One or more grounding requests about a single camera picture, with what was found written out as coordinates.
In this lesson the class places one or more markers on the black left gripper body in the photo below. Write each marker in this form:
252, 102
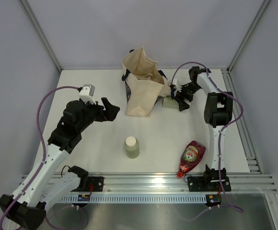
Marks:
93, 113

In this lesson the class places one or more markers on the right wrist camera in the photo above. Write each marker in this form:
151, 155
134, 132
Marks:
175, 85

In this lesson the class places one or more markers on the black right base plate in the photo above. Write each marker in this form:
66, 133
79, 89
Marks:
197, 184

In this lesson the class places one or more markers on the beige pump bottle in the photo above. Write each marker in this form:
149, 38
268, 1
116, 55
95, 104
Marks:
149, 76

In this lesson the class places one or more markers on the right aluminium frame post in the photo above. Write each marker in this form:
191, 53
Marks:
250, 31

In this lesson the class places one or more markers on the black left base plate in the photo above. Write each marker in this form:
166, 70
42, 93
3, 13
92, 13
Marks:
94, 183

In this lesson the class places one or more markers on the aluminium frame post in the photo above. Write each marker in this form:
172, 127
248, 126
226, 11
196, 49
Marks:
250, 31
40, 33

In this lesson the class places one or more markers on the green bottle standing white cap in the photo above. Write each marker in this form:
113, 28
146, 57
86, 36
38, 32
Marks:
132, 147

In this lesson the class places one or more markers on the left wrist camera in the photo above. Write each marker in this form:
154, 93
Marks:
86, 94

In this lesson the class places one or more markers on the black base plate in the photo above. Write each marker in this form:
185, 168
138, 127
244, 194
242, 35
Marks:
94, 183
197, 184

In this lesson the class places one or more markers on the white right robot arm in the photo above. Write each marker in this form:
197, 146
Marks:
217, 115

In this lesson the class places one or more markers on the red Fairy dish soap bottle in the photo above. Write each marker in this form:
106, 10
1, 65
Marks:
191, 157

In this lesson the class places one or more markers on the white slotted cable duct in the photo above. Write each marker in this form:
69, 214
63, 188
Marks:
134, 199

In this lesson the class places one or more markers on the beige canvas tote bag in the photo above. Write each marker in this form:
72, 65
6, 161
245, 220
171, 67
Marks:
142, 94

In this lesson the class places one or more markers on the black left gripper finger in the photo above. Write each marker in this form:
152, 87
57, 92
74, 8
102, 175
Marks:
111, 114
108, 107

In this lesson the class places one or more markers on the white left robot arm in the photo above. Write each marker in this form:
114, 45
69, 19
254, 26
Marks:
28, 204

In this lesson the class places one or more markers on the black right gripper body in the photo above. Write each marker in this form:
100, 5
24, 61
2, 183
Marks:
188, 91

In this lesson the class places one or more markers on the aluminium mounting rail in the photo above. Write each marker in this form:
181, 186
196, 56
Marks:
169, 183

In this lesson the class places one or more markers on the left aluminium frame post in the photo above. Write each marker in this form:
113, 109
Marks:
40, 33

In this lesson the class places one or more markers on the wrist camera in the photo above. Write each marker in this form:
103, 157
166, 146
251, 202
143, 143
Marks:
86, 94
175, 85

